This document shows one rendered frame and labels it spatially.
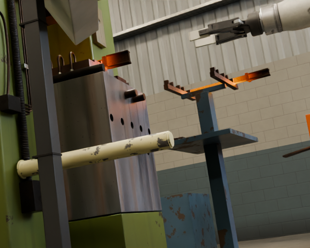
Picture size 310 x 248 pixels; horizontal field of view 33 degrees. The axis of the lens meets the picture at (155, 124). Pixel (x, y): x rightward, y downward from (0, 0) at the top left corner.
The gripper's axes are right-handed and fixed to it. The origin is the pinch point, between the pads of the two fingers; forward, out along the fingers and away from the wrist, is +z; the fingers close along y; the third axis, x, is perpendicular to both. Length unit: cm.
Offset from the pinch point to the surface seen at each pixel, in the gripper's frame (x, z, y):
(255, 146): 59, 88, 759
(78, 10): -7, 16, -57
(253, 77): 0, -7, 66
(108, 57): 1.6, 32.9, -0.4
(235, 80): 1, 1, 66
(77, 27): -7, 21, -49
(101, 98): -16.7, 31.1, -15.9
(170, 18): 330, 202, 753
